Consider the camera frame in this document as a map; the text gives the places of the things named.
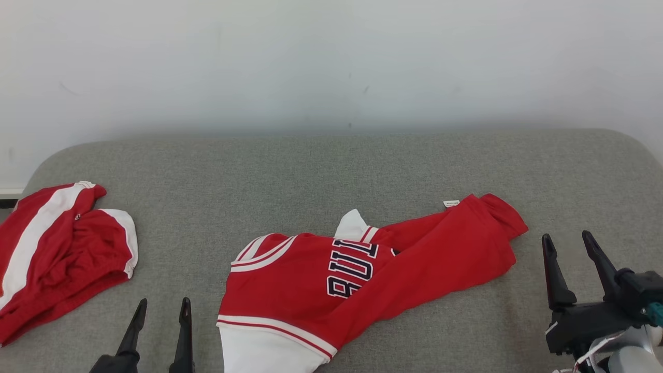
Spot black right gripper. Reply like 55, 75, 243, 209
542, 230, 644, 356

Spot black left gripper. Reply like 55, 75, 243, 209
89, 297, 195, 373

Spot white thin wire bundle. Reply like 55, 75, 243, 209
553, 332, 627, 373

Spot red lettered basketball jersey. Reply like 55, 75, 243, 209
217, 193, 529, 373

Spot red white-striped shorts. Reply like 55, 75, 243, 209
0, 181, 139, 347

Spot grey fabric sofa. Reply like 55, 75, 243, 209
0, 128, 663, 373

